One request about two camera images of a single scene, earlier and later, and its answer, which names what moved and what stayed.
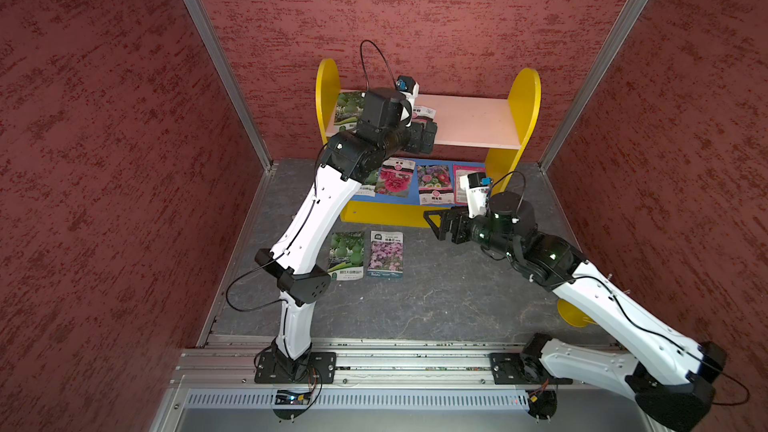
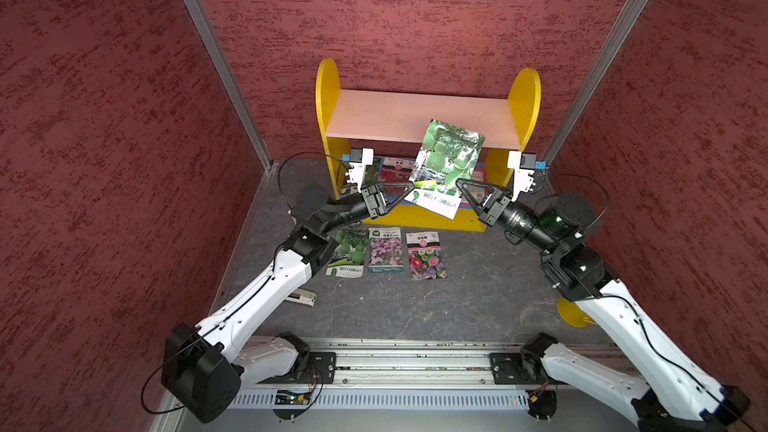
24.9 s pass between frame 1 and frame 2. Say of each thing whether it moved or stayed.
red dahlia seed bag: stayed
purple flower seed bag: stayed
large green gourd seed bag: stayed
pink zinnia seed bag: moved
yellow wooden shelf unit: stayed
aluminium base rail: stayed
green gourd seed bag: moved
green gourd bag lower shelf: stayed
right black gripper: moved
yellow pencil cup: stayed
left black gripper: moved
